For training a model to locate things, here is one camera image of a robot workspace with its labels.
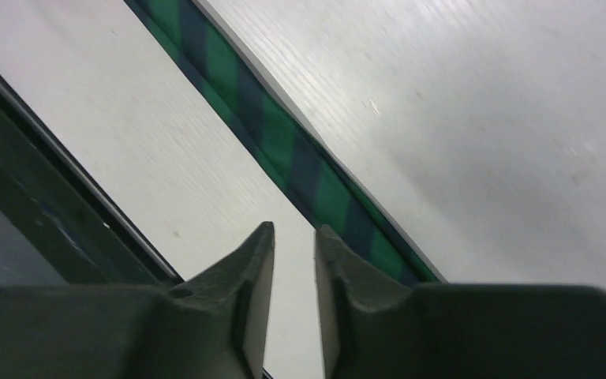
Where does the green navy striped tie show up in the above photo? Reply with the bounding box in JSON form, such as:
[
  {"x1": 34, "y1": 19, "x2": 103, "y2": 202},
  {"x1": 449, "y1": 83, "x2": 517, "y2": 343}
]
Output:
[{"x1": 129, "y1": 0, "x2": 438, "y2": 286}]

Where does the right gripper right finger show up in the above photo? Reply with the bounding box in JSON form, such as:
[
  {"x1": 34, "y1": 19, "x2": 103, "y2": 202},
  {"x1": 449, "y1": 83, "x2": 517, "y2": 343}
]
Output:
[{"x1": 315, "y1": 227, "x2": 606, "y2": 378}]

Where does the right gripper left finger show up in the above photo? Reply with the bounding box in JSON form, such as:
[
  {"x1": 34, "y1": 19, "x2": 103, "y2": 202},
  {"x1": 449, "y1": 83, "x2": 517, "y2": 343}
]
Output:
[{"x1": 0, "y1": 222, "x2": 275, "y2": 378}]

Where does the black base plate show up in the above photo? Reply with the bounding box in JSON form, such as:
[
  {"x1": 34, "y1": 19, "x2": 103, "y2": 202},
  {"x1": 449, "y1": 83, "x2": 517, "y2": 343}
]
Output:
[{"x1": 0, "y1": 78, "x2": 186, "y2": 289}]

